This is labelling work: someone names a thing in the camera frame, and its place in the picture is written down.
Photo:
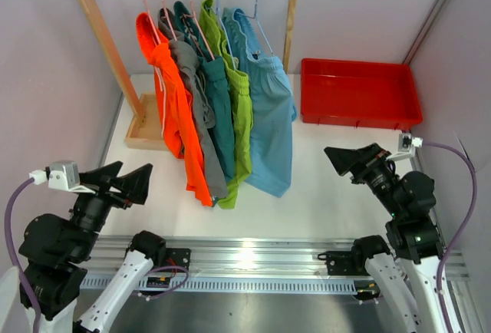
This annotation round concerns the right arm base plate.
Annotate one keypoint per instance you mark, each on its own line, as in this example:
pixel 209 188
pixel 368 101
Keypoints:
pixel 340 263

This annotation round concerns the grey shorts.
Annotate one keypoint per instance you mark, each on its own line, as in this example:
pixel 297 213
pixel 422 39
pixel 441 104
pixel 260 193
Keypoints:
pixel 203 116

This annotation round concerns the red plastic bin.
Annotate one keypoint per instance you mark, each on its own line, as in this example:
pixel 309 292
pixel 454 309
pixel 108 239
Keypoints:
pixel 359 94

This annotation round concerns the teal shorts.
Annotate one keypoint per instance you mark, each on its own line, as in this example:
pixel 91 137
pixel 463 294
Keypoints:
pixel 216 88

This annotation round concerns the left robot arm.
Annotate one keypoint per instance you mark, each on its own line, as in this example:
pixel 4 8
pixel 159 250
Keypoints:
pixel 55 247

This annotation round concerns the white slotted cable duct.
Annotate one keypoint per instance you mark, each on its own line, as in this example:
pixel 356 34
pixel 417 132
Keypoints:
pixel 235 285

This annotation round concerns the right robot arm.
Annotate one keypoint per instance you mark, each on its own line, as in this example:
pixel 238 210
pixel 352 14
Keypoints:
pixel 408 263

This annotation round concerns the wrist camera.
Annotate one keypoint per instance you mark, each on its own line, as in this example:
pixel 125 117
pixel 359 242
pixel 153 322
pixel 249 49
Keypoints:
pixel 406 148
pixel 61 175

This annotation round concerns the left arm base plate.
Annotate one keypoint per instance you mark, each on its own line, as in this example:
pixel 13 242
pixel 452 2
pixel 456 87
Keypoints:
pixel 177 257

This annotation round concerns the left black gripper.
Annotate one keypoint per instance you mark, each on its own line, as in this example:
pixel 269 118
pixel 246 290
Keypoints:
pixel 134 186

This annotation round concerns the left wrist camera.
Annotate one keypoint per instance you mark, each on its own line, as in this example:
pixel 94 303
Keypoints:
pixel 61 175

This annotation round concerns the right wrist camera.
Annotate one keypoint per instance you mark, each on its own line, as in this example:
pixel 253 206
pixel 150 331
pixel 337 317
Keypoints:
pixel 406 148

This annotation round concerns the lime green shorts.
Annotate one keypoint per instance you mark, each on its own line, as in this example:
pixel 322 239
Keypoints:
pixel 241 103

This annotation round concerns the blue wire hanger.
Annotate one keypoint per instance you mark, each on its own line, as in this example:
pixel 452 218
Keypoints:
pixel 255 17
pixel 218 7

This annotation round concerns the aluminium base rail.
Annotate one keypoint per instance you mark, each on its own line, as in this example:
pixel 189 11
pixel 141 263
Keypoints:
pixel 248 257

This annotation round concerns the light blue shorts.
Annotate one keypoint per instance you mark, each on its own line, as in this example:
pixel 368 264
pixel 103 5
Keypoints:
pixel 273 106

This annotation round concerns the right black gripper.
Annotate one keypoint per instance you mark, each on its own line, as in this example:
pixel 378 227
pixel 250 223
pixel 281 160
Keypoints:
pixel 350 159

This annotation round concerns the orange shorts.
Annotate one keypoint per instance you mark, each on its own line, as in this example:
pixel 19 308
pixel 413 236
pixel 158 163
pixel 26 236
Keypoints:
pixel 174 106

